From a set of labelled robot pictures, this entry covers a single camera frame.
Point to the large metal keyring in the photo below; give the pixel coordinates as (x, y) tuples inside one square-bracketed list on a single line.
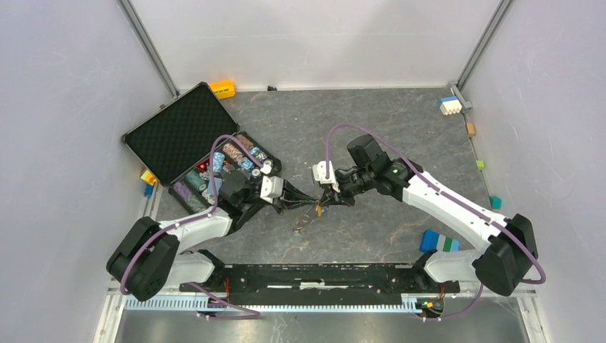
[(306, 218)]

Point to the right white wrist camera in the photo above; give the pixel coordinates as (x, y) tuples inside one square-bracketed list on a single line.
[(323, 173)]

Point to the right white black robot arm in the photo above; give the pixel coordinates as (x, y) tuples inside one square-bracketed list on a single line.
[(503, 249)]

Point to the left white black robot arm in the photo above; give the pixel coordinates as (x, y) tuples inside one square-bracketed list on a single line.
[(154, 254)]

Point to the blue white toy block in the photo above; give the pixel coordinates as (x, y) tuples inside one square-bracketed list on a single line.
[(450, 105)]

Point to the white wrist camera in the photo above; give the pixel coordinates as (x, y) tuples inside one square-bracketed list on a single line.
[(323, 173), (271, 188)]

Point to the small teal cube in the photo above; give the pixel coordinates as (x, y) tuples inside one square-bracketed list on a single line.
[(495, 202)]

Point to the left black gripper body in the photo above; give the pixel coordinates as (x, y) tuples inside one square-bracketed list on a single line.
[(280, 204)]

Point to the orange toy block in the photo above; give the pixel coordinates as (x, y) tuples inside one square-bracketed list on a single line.
[(223, 89)]

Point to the blue green white block stack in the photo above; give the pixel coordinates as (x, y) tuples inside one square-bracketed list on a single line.
[(433, 241)]

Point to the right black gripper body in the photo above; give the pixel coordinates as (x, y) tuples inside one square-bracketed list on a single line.
[(346, 195)]

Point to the small brown wooden block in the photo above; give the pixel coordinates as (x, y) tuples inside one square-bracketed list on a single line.
[(471, 131)]

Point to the yellow orange blue block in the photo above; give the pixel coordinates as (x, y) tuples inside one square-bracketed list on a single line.
[(150, 181)]

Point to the black poker chip case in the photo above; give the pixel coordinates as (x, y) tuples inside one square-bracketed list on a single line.
[(188, 143)]

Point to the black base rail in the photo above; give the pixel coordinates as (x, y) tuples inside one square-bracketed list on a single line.
[(322, 284)]

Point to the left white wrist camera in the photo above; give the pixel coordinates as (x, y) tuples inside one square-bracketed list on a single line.
[(271, 188)]

